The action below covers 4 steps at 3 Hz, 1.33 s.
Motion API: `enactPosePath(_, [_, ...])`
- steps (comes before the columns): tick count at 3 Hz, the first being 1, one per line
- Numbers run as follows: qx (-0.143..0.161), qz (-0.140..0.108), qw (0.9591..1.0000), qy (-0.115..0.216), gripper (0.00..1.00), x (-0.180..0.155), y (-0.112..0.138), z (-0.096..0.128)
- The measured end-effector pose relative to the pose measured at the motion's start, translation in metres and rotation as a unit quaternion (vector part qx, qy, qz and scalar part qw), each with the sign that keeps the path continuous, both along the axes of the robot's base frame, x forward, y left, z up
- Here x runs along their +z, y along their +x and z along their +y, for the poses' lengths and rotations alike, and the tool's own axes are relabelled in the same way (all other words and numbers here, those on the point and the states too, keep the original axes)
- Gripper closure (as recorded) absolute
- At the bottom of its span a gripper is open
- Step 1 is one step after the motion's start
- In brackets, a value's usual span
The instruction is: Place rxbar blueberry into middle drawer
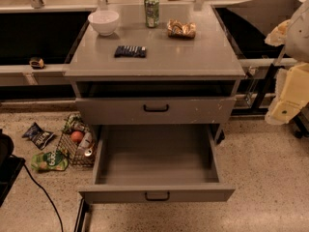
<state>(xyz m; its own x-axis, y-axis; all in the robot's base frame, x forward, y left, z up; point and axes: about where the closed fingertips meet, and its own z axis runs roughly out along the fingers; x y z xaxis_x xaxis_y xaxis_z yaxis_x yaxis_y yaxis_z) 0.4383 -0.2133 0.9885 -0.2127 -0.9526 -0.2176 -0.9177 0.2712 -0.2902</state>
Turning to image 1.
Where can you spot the open grey middle drawer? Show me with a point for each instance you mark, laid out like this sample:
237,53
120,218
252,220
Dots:
156,163

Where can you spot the white bowl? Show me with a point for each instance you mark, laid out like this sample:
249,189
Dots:
104,22

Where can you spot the green snack bag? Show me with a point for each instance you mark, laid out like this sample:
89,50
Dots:
50,161

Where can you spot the crumpled golden snack bag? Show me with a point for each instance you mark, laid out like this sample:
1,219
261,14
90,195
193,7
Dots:
176,29

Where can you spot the black bag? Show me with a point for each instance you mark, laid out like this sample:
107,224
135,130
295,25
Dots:
10,166

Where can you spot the green soda can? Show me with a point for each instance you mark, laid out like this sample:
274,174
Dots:
151,13

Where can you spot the orange fruit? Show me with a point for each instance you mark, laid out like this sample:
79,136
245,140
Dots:
77,136

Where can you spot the blue rxbar blueberry bar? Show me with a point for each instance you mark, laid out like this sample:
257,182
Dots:
131,51

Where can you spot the wire basket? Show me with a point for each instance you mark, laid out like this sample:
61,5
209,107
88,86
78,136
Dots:
80,154

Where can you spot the closed grey upper drawer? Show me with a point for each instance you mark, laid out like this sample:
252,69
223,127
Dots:
131,111

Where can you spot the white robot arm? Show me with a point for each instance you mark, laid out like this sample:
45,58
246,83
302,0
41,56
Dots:
297,40

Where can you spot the blue chip bag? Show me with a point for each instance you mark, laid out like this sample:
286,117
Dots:
38,136

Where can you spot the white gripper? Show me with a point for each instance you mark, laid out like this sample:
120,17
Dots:
299,36

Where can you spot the grey drawer cabinet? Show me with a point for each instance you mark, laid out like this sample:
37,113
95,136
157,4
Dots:
203,67

